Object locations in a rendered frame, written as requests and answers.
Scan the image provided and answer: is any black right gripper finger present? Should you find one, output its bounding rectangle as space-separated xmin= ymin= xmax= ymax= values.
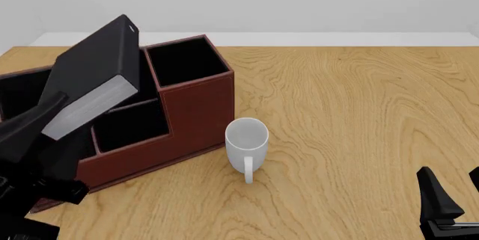
xmin=469 ymin=166 xmax=479 ymax=194
xmin=416 ymin=166 xmax=466 ymax=222

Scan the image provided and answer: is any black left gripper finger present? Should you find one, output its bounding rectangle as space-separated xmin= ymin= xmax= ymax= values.
xmin=0 ymin=91 xmax=70 ymax=164
xmin=21 ymin=135 xmax=81 ymax=182

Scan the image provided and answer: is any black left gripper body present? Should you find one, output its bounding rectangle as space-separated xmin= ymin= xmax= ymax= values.
xmin=0 ymin=159 xmax=91 ymax=219

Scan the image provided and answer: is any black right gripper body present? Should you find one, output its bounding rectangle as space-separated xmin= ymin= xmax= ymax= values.
xmin=419 ymin=218 xmax=479 ymax=240

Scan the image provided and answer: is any black hardcover book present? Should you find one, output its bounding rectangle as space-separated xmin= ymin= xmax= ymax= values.
xmin=40 ymin=13 xmax=141 ymax=141

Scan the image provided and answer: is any red-brown desk caddy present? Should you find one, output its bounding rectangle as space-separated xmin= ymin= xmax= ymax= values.
xmin=0 ymin=34 xmax=236 ymax=215

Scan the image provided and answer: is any white ceramic mug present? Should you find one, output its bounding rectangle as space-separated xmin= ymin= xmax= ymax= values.
xmin=225 ymin=117 xmax=270 ymax=185

